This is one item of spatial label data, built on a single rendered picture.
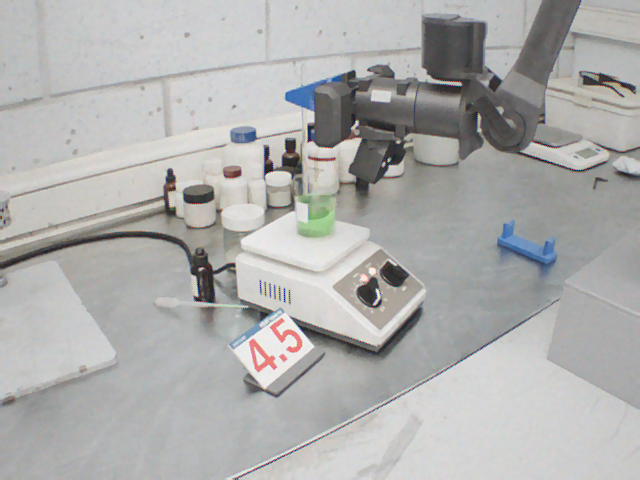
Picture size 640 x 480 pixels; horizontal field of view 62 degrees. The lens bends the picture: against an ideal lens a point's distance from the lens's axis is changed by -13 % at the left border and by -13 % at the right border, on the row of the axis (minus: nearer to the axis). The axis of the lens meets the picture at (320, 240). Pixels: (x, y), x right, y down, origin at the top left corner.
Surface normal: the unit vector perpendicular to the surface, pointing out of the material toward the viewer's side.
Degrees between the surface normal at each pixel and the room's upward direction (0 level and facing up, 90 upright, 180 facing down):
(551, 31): 93
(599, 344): 90
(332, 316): 90
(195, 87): 90
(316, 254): 0
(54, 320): 0
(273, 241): 0
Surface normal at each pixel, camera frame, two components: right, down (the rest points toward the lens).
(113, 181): 0.61, 0.33
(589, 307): -0.79, 0.25
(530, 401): 0.00, -0.91
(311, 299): -0.54, 0.35
